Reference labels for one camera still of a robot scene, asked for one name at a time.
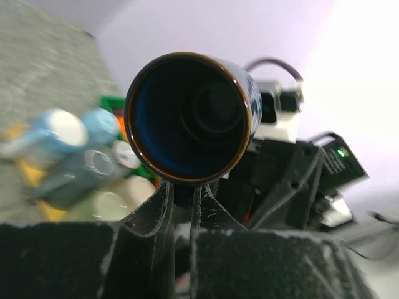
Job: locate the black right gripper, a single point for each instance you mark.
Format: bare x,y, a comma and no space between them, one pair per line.
283,185

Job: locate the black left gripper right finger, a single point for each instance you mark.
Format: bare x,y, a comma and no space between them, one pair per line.
229,261

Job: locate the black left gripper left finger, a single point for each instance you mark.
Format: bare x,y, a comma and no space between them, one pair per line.
131,258

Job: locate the light green mug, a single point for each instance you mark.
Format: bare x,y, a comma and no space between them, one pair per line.
99,206

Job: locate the dark blue mug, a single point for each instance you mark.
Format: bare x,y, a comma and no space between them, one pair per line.
189,117

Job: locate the cream mug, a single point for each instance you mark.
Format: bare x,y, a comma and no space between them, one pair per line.
135,190

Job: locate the grey blue mug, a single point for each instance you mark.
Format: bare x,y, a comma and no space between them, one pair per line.
68,182

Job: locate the light blue faceted mug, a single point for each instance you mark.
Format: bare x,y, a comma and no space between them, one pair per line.
102,128

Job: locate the light blue white mug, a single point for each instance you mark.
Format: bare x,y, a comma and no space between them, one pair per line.
50,138

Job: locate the small grey cup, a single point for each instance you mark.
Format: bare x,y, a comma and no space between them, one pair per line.
124,155

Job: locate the yellow tray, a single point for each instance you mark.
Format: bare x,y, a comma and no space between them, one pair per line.
31,176

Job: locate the green plastic bin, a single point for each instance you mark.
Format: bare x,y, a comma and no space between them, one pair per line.
116,106

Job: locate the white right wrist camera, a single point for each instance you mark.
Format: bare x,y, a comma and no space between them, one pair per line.
281,111

